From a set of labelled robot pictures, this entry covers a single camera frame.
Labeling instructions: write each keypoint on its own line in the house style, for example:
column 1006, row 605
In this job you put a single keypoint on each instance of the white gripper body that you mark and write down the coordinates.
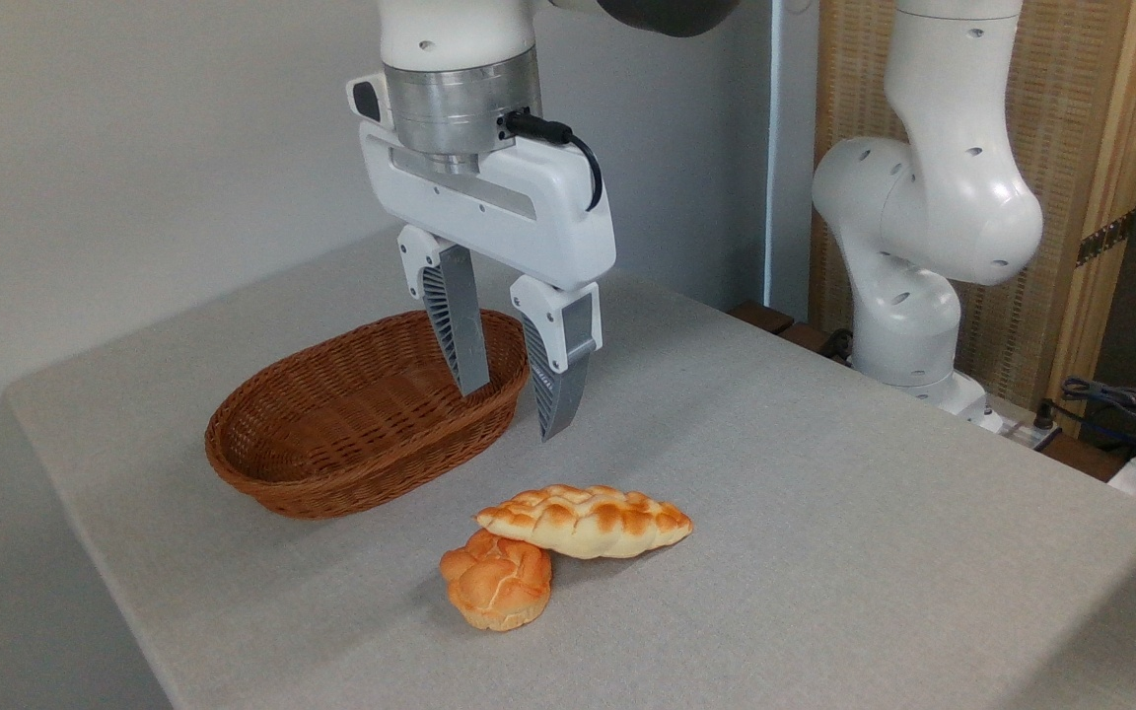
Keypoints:
column 529, row 202

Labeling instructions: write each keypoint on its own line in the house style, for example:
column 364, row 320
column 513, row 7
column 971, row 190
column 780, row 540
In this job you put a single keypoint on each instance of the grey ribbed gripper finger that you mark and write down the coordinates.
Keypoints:
column 458, row 316
column 558, row 365

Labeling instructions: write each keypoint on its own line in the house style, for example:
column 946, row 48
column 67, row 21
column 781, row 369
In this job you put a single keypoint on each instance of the long braided bread loaf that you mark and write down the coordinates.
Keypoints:
column 588, row 523

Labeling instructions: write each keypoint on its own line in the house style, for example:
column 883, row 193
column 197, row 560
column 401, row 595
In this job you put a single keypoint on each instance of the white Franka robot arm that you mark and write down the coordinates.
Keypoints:
column 943, row 197

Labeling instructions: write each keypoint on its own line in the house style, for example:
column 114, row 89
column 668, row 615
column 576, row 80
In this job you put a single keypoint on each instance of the brown wicker oval basket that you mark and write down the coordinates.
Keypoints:
column 331, row 463

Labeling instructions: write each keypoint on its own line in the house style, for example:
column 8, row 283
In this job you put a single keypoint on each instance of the round knotted bread roll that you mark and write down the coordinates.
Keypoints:
column 494, row 592

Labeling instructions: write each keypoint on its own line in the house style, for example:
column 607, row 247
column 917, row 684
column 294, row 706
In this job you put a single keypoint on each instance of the dark wooden base board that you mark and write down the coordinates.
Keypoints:
column 765, row 318

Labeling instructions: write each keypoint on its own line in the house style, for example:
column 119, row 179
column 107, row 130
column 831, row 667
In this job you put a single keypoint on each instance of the grey tablecloth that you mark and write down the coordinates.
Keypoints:
column 824, row 552

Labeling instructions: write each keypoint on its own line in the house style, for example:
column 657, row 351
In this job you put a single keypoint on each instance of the white power strip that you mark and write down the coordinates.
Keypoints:
column 1017, row 426

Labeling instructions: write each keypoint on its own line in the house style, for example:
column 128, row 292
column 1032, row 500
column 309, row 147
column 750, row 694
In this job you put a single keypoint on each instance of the wood-framed woven screen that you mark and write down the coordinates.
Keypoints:
column 1071, row 99

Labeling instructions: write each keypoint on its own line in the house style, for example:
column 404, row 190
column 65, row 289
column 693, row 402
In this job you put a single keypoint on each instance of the white vertical wall strip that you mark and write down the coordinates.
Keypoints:
column 770, row 148

